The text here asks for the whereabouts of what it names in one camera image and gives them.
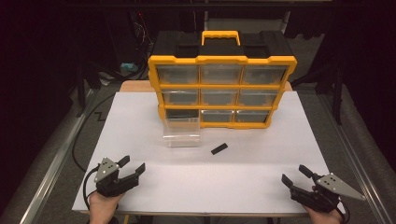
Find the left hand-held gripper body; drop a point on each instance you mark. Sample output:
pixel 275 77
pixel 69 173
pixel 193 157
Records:
pixel 107 179

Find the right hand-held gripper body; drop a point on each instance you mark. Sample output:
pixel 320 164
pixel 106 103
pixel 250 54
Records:
pixel 330 186

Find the transparent organizer drawer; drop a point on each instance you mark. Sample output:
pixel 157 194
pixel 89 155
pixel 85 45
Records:
pixel 182 137

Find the small black rectangular block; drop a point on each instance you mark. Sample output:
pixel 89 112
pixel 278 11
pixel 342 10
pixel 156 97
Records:
pixel 219 149

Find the person's left hand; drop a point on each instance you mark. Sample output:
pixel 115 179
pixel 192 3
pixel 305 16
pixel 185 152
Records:
pixel 102 207

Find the person's right hand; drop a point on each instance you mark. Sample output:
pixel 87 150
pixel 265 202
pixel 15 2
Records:
pixel 325 217

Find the black metal stand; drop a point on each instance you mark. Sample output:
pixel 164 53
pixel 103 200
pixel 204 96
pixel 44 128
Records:
pixel 81 90
pixel 337 93

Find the teal object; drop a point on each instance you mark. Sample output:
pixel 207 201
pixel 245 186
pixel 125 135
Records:
pixel 129 67

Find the grid of clear drawers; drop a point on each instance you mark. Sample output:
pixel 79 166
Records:
pixel 219 74

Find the yellow black organizer cabinet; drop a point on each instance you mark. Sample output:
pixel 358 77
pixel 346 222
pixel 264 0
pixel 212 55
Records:
pixel 218 49

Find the aluminium floor rail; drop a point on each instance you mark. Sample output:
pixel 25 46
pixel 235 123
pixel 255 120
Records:
pixel 358 168
pixel 56 158

